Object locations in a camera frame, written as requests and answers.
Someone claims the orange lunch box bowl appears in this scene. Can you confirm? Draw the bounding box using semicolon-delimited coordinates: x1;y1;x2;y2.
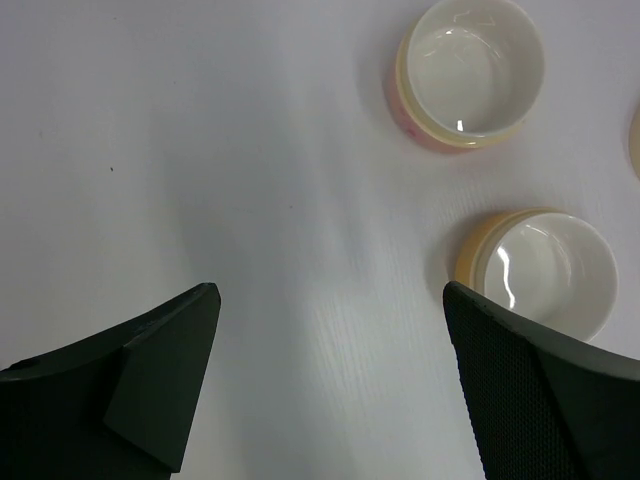
453;207;619;342

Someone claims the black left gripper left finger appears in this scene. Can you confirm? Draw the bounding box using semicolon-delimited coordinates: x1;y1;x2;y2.
1;283;221;479

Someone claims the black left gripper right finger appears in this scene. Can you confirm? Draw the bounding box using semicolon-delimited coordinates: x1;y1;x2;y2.
443;281;639;479

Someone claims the cream lid with pink knob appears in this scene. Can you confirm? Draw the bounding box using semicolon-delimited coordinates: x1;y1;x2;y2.
627;106;640;178

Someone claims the pink lunch box bowl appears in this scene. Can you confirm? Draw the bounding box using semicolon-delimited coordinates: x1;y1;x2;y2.
385;1;545;153

